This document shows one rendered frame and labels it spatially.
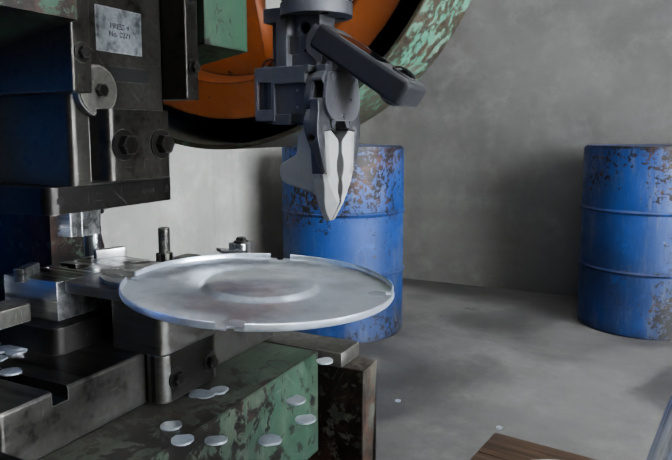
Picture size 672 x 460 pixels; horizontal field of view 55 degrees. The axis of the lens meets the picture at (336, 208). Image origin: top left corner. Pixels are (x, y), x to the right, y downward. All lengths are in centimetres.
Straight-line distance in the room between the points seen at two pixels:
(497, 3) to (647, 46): 85
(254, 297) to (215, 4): 41
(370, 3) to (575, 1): 302
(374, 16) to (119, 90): 40
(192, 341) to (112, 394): 11
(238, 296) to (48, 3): 33
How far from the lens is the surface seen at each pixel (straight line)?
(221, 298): 66
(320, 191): 63
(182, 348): 77
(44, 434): 70
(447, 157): 405
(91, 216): 86
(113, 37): 81
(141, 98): 83
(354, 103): 66
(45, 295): 82
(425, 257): 416
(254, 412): 81
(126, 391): 76
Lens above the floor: 95
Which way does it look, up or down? 7 degrees down
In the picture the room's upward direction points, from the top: straight up
